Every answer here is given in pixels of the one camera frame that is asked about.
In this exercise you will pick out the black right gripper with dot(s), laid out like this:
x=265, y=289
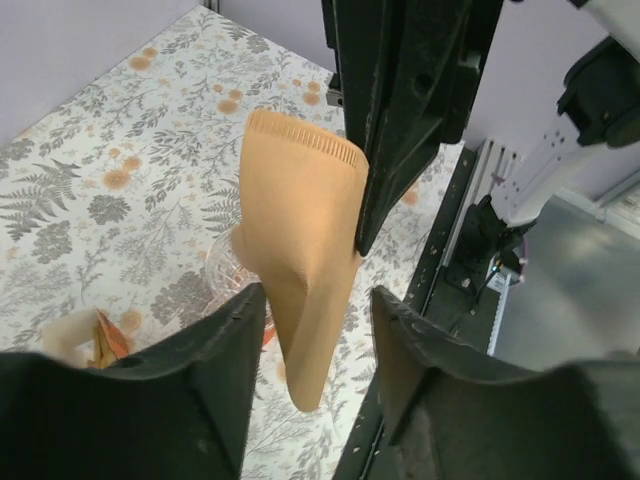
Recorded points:
x=406, y=77

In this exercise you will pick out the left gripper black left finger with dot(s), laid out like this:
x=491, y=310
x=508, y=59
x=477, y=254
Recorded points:
x=179, y=409

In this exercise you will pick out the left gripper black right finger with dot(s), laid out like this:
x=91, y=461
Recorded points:
x=453, y=412

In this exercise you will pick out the orange coffee filter box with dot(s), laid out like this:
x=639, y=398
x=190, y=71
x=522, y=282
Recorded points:
x=85, y=339

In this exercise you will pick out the clear glass dripper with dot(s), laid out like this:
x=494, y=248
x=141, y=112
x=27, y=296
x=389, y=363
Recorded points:
x=224, y=273

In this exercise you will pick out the brown paper coffee filter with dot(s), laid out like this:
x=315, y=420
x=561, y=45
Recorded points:
x=301, y=189

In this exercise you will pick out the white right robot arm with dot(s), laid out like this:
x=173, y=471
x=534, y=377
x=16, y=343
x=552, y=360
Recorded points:
x=599, y=107

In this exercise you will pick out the orange glass carafe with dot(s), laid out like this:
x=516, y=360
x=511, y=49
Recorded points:
x=269, y=327

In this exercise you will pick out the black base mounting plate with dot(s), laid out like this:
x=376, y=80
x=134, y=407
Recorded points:
x=367, y=454

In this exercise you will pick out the floral patterned tablecloth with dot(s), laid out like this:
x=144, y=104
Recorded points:
x=113, y=200

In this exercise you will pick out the aluminium frame rail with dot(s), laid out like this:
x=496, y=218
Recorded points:
x=492, y=163

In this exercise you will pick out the light blue cable duct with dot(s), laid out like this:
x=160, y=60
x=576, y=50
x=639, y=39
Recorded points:
x=501, y=280

